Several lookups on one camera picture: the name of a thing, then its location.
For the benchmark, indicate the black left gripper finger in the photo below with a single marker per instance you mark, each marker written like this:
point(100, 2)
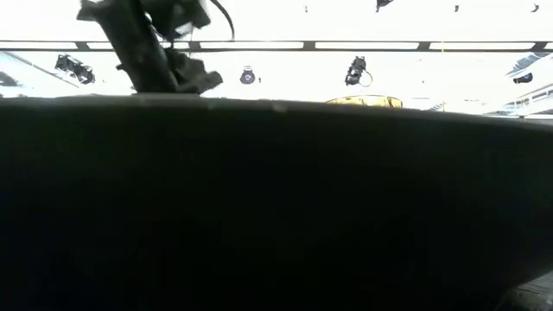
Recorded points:
point(192, 73)
point(134, 47)

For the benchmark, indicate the amber textured plastic cup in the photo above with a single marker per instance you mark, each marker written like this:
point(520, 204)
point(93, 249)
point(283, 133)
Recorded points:
point(366, 101)

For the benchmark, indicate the dark grey textured tray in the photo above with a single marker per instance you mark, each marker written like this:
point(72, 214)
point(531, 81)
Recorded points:
point(533, 296)

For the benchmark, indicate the black ceiling spotlight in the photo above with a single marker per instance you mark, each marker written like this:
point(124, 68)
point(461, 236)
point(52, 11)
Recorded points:
point(355, 71)
point(74, 69)

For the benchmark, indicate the black ceiling-mounted device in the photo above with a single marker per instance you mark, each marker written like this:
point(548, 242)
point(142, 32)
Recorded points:
point(523, 78)

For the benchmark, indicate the round ceiling dome camera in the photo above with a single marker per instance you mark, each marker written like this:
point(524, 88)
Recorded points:
point(247, 77)

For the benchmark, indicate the black overhead frame beam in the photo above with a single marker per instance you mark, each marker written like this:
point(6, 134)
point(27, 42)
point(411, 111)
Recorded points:
point(276, 45)

